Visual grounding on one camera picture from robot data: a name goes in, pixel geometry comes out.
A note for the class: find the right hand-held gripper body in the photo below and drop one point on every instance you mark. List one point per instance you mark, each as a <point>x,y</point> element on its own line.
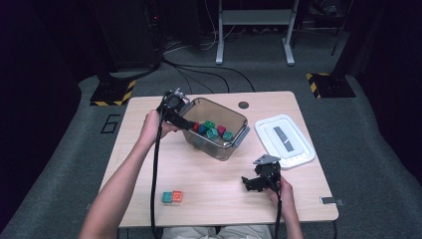
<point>269,176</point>

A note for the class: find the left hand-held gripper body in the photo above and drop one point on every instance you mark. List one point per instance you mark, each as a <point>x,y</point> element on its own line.
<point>172,104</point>

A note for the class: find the red toy block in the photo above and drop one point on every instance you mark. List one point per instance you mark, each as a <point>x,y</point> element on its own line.
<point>196,127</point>

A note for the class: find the dark blue toy block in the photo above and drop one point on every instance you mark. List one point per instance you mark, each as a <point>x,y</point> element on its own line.
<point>202,129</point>

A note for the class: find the green toy block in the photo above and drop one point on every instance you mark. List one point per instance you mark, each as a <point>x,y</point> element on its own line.
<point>209,124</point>

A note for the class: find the maroon toy block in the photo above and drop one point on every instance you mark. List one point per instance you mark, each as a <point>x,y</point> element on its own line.
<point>221,130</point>

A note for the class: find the white box lid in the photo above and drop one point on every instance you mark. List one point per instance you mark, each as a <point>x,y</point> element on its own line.
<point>298,146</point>

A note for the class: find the clear brown storage box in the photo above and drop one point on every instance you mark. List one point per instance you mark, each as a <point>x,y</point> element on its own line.
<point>219,149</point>

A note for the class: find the light teal toy block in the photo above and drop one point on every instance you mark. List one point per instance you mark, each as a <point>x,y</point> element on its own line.
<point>227,135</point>
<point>167,197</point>

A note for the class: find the orange toy block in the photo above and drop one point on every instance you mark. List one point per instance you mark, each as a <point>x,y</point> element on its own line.
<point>177,196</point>

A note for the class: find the person's right hand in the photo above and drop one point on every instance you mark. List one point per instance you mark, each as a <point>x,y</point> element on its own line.
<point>285,197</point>

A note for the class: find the person's left hand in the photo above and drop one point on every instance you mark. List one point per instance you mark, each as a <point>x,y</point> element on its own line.
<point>151,131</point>

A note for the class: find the person's beige pants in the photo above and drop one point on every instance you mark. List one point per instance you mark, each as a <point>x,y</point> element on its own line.
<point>215,232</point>

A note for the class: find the dark round table grommet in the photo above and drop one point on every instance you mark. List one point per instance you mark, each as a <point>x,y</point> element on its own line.
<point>243,105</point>

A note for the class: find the black stand base striped tape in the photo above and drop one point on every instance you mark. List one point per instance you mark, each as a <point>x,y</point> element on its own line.
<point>331,87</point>
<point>111,91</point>

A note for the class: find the black computer tower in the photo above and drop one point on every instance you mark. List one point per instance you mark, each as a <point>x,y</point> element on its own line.
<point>132,33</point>

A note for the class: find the dark curtain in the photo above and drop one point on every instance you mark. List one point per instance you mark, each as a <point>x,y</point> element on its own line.
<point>391,83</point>
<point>33,99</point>

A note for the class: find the white metal stand frame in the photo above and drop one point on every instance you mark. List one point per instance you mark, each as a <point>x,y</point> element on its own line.
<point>255,16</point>

